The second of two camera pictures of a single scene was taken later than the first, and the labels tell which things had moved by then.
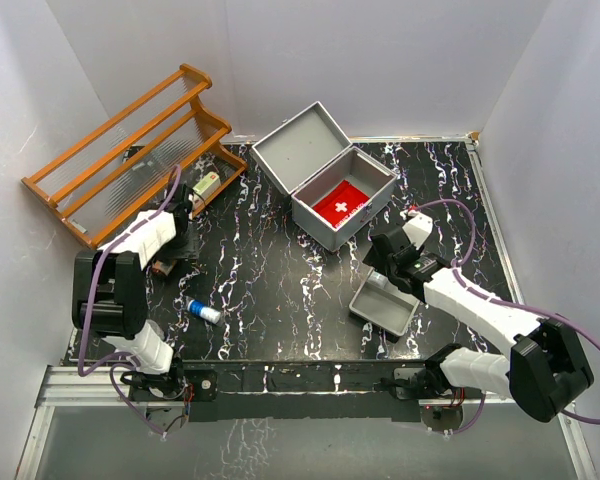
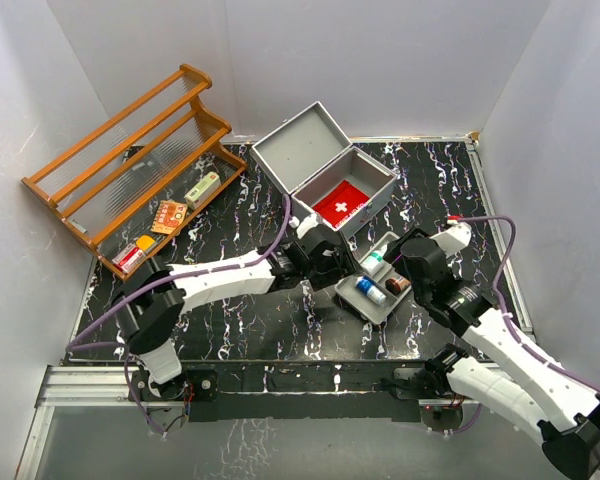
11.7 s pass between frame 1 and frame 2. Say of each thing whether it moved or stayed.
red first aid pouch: stayed
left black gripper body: moved
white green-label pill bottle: moved
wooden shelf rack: stayed
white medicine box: stayed
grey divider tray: moved
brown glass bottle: moved
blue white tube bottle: moved
